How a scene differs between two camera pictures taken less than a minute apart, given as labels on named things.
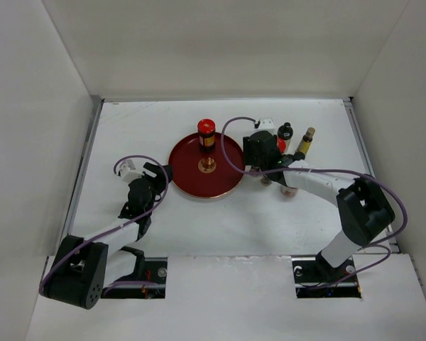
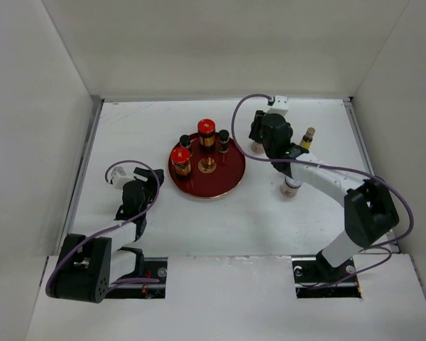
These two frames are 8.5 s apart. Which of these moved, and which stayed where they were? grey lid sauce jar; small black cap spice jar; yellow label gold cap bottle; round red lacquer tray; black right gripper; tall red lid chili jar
Moved: black right gripper; small black cap spice jar
Stayed: yellow label gold cap bottle; grey lid sauce jar; round red lacquer tray; tall red lid chili jar
